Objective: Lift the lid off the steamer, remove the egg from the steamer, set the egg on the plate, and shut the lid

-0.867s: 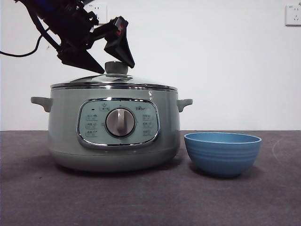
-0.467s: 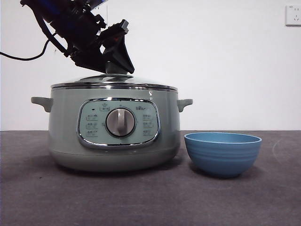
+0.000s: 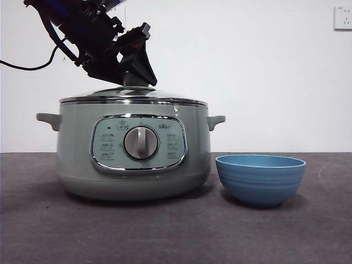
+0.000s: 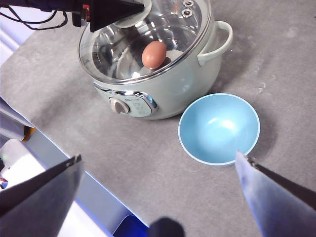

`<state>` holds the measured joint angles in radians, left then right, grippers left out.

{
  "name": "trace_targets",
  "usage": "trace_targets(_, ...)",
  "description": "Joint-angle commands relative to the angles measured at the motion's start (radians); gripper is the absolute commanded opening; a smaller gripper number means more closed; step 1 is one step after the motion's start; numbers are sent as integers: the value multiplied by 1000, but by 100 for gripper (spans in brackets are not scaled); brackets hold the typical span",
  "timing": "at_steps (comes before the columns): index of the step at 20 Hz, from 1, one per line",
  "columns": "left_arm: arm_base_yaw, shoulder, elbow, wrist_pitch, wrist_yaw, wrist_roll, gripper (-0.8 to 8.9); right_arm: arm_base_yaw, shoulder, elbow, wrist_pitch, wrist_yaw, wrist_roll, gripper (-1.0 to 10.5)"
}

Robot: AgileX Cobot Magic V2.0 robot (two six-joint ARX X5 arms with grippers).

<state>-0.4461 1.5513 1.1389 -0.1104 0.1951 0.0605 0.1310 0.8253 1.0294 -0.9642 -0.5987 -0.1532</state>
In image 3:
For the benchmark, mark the white wall socket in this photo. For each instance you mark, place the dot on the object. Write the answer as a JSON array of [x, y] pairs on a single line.
[[343, 17]]

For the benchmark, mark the silver steamer dial knob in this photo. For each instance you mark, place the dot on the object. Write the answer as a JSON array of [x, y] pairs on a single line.
[[141, 143]]

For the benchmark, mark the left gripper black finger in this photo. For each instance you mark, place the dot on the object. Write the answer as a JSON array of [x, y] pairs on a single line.
[[101, 68], [141, 64]]

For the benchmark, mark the blue ribbed bowl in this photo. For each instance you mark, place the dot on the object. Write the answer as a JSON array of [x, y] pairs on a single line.
[[261, 184]]

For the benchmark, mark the glass lid with green knob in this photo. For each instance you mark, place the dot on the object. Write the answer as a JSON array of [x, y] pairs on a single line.
[[132, 94]]

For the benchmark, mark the pale green electric steamer pot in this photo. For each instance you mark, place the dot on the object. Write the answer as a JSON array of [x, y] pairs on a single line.
[[77, 154]]

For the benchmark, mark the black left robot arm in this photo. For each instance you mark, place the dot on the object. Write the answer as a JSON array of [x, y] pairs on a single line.
[[88, 30]]

